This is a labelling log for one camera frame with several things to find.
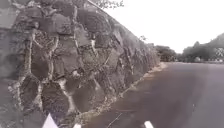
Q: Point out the row of trees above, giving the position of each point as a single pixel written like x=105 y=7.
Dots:
x=200 y=51

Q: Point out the grey stone wall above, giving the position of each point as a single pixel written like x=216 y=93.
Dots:
x=66 y=56

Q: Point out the robot's own part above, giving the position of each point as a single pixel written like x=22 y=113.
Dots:
x=148 y=124
x=77 y=126

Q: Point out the strip of dry leaves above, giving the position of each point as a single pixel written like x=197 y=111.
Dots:
x=133 y=86

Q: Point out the grey asphalt road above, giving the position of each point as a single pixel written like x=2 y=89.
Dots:
x=180 y=96

